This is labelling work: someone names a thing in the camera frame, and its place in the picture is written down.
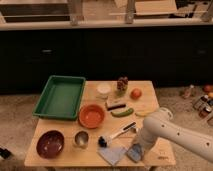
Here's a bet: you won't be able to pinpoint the small metal cup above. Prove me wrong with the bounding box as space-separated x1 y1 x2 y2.
74 131 89 149

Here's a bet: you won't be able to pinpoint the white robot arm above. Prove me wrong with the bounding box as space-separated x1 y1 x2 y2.
136 107 213 163

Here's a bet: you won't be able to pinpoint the wooden shelf rack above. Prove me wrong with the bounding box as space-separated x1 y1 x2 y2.
0 0 213 30

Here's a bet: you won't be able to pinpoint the white small cup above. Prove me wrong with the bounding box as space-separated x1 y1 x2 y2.
97 83 111 98

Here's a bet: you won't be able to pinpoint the orange bowl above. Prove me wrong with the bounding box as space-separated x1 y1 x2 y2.
78 104 105 129

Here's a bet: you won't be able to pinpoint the bottles on floor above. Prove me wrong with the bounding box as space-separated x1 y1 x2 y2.
180 85 213 119

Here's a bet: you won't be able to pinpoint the bunch of grapes toy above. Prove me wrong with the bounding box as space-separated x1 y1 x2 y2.
117 77 128 96

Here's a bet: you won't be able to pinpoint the dish brush white handle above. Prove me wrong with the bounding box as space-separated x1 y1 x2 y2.
98 122 136 148

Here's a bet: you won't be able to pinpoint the red tomato toy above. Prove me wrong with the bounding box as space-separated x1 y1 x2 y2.
130 88 142 100

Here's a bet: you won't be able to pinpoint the blue cloth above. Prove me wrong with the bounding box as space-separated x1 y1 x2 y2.
98 147 127 166

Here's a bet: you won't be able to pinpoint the yellow banana toy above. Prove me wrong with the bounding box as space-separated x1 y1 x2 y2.
135 110 150 117

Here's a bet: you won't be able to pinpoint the black object on floor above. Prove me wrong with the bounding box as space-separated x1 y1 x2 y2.
0 148 11 159

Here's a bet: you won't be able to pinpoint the purple bowl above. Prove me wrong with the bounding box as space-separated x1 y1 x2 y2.
36 130 64 159

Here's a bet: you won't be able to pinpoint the green plastic tray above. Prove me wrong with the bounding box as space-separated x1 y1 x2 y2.
33 75 86 120

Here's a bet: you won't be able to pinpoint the green cucumber toy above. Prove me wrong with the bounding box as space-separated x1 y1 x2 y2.
111 108 134 117

